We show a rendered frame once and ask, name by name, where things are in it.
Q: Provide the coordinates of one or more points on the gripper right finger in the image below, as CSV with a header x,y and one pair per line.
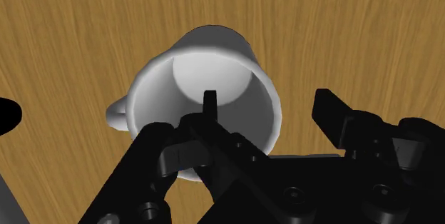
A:
x,y
375,139

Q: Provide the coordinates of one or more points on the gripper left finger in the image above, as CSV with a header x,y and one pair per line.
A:
x,y
146,167

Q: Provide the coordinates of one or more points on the white mug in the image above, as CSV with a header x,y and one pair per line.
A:
x,y
156,94

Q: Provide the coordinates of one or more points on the black rounded object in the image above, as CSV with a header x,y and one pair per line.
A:
x,y
7,115

